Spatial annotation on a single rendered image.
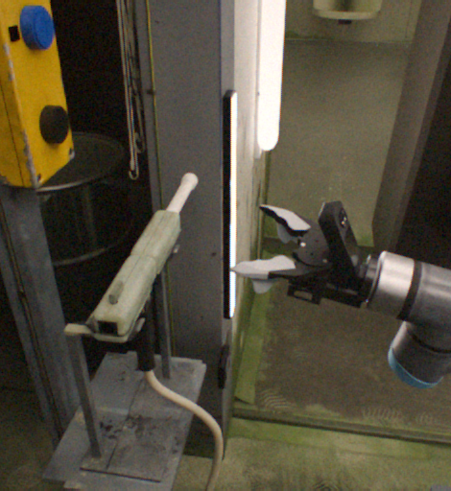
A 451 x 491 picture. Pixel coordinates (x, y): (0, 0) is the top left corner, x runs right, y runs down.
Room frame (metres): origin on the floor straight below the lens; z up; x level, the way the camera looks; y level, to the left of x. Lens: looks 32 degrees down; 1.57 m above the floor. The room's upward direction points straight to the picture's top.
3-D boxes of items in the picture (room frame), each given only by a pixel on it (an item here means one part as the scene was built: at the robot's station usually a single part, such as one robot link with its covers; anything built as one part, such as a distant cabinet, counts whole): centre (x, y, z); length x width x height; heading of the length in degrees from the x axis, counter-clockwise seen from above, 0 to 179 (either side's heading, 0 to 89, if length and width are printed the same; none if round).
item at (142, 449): (0.63, 0.16, 0.95); 0.26 x 0.15 x 0.32; 170
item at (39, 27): (0.64, 0.23, 1.48); 0.05 x 0.02 x 0.05; 170
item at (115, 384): (0.64, 0.18, 0.78); 0.31 x 0.23 x 0.01; 170
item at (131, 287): (0.75, 0.12, 1.05); 0.49 x 0.05 x 0.23; 170
